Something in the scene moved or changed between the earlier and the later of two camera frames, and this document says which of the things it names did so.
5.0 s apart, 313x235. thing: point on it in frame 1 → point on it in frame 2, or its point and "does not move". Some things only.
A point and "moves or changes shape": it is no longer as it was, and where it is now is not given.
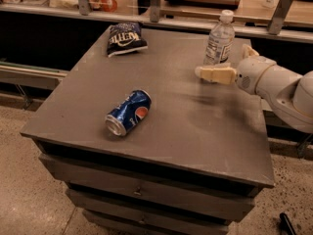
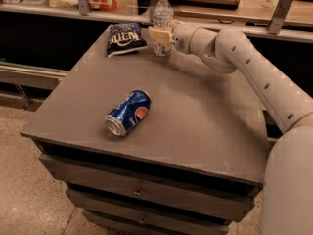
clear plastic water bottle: x=220 y=39 moves or changes shape
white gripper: x=250 y=73 → x=181 y=38
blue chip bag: x=125 y=37 does not move
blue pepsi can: x=129 y=113 does not move
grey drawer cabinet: x=147 y=148 does not move
